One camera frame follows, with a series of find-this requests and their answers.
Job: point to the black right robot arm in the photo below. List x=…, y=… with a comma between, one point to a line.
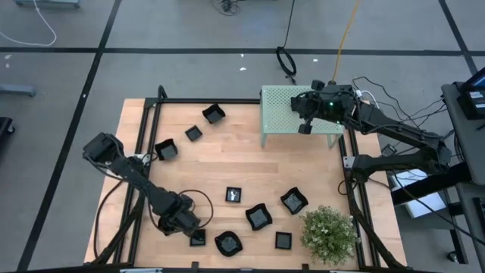
x=398, y=130

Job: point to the blue-screen monitor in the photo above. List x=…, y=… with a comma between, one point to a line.
x=479, y=79

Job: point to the black small square plate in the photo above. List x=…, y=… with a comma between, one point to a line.
x=233, y=194
x=283, y=240
x=193, y=133
x=198, y=239

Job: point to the black labelled device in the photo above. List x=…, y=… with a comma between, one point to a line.
x=471, y=104

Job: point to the white box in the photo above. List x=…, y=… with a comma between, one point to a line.
x=420, y=201

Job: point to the black round mini plate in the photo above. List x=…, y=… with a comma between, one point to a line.
x=228, y=243

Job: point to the pale green perforated metal stand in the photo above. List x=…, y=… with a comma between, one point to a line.
x=276, y=113

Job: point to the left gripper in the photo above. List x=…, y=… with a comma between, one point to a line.
x=180, y=216

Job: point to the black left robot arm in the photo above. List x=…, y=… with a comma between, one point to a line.
x=132, y=174

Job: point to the black wavy square plate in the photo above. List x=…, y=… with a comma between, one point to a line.
x=214, y=115
x=166, y=150
x=258, y=217
x=294, y=201

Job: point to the black floor caster base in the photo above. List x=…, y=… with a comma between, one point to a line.
x=4, y=127

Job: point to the small black power adapter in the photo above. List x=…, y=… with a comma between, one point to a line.
x=388, y=150

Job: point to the black desk leg bar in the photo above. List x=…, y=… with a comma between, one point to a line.
x=428, y=187

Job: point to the grey desk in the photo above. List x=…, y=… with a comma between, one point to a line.
x=470, y=151

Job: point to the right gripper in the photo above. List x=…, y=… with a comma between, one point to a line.
x=329, y=108

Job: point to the grey floor bar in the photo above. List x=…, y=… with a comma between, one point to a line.
x=17, y=90

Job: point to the green artificial potted plant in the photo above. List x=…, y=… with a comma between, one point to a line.
x=329, y=235

